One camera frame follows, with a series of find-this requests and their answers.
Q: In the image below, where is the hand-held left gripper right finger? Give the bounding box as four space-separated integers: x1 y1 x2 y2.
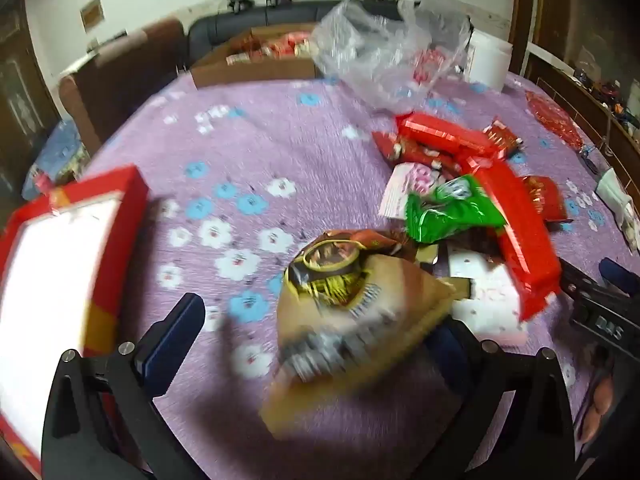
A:
425 317 576 480

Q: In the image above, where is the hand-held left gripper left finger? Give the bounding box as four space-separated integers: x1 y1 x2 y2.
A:
42 292 207 480

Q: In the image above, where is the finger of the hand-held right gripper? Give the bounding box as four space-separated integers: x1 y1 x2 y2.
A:
600 257 640 291
559 258 601 306

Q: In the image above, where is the long red snack packet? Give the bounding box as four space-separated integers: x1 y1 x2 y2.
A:
462 157 563 321
395 111 503 157

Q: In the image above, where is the tan snack bag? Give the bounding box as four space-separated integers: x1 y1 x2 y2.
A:
257 227 473 436

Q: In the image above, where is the red gift box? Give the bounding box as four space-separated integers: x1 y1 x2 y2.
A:
0 165 150 478

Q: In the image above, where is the green snack packet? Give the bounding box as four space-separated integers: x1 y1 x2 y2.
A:
404 175 508 245

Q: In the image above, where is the pink white snack packet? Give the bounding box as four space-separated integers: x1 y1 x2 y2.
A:
379 161 451 221

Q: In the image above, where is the small red ridged snack packet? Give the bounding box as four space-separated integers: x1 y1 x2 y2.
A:
372 131 461 171

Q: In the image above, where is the pile of red snacks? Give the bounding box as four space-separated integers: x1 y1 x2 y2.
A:
225 32 316 66

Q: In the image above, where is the person's right hand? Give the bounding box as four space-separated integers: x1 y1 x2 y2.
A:
580 375 615 443

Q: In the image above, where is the white paper packet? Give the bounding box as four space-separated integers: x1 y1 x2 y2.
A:
595 167 640 251

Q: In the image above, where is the white dotted snack packet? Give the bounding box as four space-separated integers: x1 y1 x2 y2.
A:
447 247 531 346

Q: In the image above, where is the red patterned paper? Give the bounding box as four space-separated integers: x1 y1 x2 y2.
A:
525 91 587 151

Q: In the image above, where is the purple floral tablecloth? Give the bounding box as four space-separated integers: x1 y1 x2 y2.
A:
30 72 640 480

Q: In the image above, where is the white plastic jar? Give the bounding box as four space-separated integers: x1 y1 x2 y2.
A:
470 27 513 92

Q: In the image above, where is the wooden glass cabinet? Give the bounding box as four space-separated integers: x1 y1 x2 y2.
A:
510 0 640 161

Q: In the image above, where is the brown armchair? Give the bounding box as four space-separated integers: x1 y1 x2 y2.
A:
59 17 188 153

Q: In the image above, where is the cardboard tray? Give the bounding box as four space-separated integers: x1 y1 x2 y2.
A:
190 27 321 90

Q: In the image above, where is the clear plastic bag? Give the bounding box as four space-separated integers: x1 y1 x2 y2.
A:
312 0 473 111

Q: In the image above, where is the black leather sofa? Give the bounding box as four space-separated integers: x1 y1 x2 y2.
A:
187 0 401 68

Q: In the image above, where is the small framed sign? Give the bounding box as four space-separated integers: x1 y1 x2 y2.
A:
80 0 105 28

